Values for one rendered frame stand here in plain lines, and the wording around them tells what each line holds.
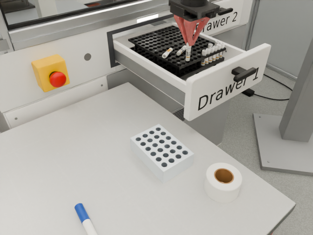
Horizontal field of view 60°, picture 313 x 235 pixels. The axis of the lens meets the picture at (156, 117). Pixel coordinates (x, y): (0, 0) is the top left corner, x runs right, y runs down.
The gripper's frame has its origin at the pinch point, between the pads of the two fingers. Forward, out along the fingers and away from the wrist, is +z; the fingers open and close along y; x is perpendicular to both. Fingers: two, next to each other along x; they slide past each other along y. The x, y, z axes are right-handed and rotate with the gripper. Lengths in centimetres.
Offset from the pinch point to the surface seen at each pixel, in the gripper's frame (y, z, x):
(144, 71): 7.6, 9.1, 8.4
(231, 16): 22, 11, -44
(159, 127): -7.2, 15.0, 14.6
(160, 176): -17.5, 16.5, 22.5
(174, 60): 2.1, 5.3, 2.8
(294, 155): -11, 93, -86
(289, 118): 2, 77, -92
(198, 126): 21, 64, -34
